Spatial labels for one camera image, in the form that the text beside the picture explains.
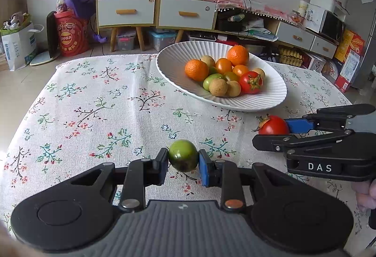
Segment yellow egg cartons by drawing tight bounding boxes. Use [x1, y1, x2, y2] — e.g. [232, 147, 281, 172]
[278, 46, 304, 67]

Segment floral tablecloth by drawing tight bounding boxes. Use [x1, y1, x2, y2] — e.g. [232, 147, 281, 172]
[0, 53, 365, 246]

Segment long wooden tv cabinet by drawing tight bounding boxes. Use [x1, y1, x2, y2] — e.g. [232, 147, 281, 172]
[214, 8, 338, 59]

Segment red white cardboard box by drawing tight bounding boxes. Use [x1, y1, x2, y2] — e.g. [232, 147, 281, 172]
[333, 50, 362, 93]

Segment orange cardboard box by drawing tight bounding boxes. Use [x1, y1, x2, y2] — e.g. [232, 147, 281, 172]
[333, 29, 366, 64]

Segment white green papers pile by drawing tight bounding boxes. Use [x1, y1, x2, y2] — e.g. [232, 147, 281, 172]
[244, 18, 278, 42]

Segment white ribbed plate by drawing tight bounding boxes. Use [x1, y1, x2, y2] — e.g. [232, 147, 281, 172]
[156, 41, 288, 112]

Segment grey refrigerator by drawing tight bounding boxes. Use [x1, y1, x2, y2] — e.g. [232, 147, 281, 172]
[342, 0, 376, 90]

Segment white patterned box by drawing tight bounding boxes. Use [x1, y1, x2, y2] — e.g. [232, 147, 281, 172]
[305, 53, 326, 73]

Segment plush toys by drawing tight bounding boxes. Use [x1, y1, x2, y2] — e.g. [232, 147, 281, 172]
[2, 12, 31, 30]

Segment red tomato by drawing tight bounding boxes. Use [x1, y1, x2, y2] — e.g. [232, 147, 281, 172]
[239, 71, 264, 95]
[252, 114, 291, 136]

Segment black storage box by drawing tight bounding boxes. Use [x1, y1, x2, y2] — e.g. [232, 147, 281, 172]
[217, 13, 244, 32]

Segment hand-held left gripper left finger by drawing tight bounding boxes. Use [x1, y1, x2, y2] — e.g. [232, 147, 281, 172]
[65, 148, 170, 213]

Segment white doodled box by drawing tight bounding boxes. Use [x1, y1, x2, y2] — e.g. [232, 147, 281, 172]
[304, 6, 326, 33]

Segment low wooden drawer cabinet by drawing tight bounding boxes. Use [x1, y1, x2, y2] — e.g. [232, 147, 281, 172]
[157, 0, 218, 40]

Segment pink lace-trimmed cloth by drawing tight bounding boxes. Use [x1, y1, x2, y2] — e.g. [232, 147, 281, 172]
[201, 0, 297, 26]

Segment tall wooden shelf cabinet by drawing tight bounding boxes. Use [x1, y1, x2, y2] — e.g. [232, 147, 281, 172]
[95, 0, 162, 52]

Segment person's right hand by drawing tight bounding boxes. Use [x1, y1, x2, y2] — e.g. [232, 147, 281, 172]
[354, 179, 376, 212]

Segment orange cherry tomato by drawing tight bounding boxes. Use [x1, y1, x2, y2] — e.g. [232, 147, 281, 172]
[215, 58, 233, 75]
[232, 65, 250, 78]

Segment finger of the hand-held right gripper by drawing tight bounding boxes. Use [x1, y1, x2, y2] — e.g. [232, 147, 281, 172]
[253, 127, 353, 153]
[284, 104, 376, 134]

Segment microwave oven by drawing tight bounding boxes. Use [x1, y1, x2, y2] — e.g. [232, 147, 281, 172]
[319, 9, 345, 40]

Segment red snack bucket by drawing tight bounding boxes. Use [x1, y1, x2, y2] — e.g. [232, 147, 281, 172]
[54, 9, 90, 57]

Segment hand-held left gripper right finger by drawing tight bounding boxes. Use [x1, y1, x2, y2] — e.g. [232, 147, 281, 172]
[198, 149, 299, 213]

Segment large tangerine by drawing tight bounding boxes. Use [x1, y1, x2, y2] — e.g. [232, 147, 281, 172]
[226, 45, 250, 67]

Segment black panel heater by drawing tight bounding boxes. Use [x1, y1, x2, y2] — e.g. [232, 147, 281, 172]
[29, 11, 62, 66]

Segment small tangerine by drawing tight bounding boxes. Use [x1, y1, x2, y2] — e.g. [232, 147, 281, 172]
[184, 59, 210, 82]

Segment white paper bag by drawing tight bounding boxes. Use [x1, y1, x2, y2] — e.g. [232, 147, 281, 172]
[0, 21, 44, 71]

